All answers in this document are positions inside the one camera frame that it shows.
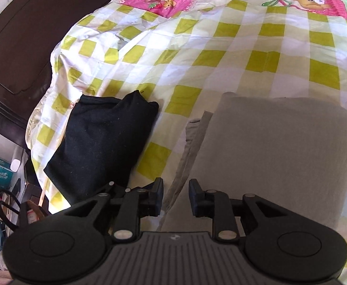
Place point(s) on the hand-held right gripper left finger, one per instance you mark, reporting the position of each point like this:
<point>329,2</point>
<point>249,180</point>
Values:
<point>156,196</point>

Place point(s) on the black folded garment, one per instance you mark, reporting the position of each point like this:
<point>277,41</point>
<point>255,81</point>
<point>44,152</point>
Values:
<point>102,142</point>

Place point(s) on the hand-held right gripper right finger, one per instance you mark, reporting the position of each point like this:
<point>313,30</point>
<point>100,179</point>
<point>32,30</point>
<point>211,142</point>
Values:
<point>196,197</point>

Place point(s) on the dark wooden headboard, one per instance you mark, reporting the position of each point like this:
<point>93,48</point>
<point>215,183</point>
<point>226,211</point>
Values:
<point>25,41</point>

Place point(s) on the small white device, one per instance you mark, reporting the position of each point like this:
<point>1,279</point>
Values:
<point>16,163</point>

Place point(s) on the printed checkered blanket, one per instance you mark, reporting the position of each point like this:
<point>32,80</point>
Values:
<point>236,53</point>

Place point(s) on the light grey pants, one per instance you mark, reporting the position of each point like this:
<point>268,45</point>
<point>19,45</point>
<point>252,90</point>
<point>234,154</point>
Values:
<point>268,154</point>

